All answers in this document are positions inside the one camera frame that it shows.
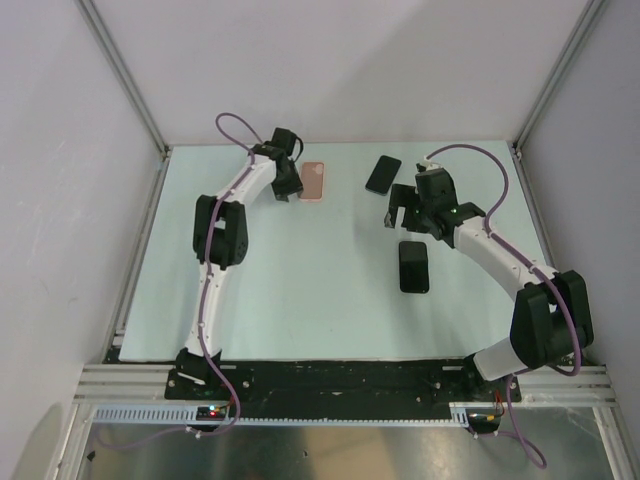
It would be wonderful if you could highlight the white slotted cable duct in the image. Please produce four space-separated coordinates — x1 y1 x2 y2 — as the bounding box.
93 404 469 428

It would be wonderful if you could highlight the pink phone case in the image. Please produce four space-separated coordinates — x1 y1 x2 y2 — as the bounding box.
298 162 326 202

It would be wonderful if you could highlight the aluminium frame post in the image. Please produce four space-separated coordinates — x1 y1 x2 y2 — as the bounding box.
75 0 170 160
512 0 610 154

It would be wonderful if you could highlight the left aluminium frame post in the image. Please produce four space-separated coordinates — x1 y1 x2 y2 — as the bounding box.
75 0 170 160

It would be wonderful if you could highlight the black smartphone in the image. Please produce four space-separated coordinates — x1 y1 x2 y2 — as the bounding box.
365 155 402 195

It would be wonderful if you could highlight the black phone case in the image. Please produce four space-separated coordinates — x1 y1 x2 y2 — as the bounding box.
398 241 431 295

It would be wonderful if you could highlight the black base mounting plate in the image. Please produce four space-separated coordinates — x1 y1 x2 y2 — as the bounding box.
165 360 522 418

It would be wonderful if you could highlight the aluminium front rail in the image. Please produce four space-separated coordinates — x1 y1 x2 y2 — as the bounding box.
75 364 617 407

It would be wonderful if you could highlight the left control board with LEDs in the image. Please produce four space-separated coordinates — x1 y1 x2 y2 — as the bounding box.
196 405 227 421

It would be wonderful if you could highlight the right control board with wires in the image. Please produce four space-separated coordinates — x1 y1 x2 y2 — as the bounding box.
467 410 504 436

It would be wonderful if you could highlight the right aluminium frame post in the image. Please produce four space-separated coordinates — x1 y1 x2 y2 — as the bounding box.
512 0 610 154

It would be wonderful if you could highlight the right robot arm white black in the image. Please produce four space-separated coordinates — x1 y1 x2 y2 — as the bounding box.
384 167 594 401

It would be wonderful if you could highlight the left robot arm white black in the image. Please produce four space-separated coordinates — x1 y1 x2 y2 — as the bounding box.
175 128 304 399

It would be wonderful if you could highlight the dark teal smartphone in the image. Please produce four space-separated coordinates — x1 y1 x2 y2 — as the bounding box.
400 243 429 293

